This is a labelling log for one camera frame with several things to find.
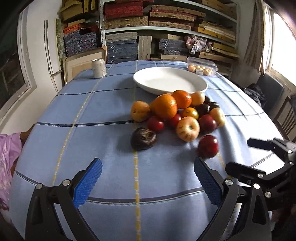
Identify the red apple front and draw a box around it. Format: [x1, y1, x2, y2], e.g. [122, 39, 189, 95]
[197, 135, 219, 159]

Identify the blue checked tablecloth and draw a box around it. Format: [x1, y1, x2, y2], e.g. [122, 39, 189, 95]
[9, 60, 286, 241]

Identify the dark red apple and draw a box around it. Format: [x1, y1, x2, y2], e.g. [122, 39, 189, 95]
[198, 114, 217, 133]

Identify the dark plum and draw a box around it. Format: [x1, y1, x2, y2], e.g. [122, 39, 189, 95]
[196, 103, 210, 118]

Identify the yellow-orange pear fruit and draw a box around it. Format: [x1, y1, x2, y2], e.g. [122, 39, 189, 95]
[130, 101, 151, 122]

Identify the wooden chair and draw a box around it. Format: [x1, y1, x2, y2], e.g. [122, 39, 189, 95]
[274, 94, 296, 143]

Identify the dark purple passion fruit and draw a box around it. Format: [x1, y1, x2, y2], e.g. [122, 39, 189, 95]
[130, 128, 157, 151]

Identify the small yellow-orange tomato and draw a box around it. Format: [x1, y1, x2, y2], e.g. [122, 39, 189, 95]
[181, 108, 199, 120]

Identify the dark clothes pile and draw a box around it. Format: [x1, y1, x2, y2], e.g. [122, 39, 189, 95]
[243, 83, 266, 108]

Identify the large orange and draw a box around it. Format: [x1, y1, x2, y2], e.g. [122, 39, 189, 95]
[149, 94, 178, 121]

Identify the metal storage shelf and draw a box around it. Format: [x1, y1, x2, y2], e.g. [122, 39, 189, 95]
[98, 1, 240, 77]

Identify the yellow-red apple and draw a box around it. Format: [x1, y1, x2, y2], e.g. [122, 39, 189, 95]
[176, 116, 200, 142]

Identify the clear plastic fruit box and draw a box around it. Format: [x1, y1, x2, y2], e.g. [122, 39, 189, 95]
[187, 57, 218, 76]

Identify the pink patterned cloth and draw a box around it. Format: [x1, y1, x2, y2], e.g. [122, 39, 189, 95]
[0, 133, 22, 223]

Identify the pale peach apple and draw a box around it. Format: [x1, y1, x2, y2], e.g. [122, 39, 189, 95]
[191, 91, 205, 106]

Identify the red tomato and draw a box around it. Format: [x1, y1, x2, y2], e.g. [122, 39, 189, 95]
[166, 113, 182, 129]
[147, 116, 164, 133]

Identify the pink cloth bundle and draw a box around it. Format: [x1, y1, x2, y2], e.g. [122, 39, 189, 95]
[184, 35, 213, 55]

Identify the yellow pear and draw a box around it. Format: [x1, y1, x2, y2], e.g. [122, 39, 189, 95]
[209, 108, 226, 128]

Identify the white drink can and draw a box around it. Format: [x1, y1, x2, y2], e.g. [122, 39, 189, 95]
[92, 58, 107, 78]

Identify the white ceramic plate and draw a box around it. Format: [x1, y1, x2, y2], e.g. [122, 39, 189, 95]
[133, 67, 208, 95]

